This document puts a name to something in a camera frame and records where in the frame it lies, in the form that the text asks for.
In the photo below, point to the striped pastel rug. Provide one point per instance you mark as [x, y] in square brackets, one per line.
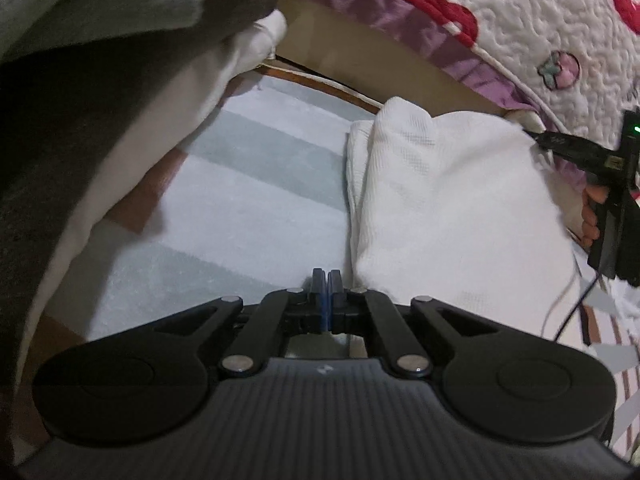
[250, 200]

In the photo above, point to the white bear print quilt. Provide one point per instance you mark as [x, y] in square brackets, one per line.
[550, 10]

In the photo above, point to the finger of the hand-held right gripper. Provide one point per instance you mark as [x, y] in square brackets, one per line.
[575, 147]

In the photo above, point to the white waffle shirt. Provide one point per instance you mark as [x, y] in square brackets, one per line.
[450, 200]

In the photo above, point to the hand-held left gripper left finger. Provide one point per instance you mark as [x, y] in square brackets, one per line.
[320, 305]

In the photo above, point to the beige bed base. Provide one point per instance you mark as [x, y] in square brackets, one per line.
[400, 70]

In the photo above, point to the person's right hand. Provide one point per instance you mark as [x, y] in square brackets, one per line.
[592, 210]

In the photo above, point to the grey knit sweater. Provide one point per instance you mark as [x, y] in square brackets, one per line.
[75, 5]

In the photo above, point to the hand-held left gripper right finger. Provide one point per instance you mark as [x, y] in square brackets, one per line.
[336, 305]

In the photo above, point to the dark grey garment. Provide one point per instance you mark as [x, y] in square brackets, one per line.
[75, 120]

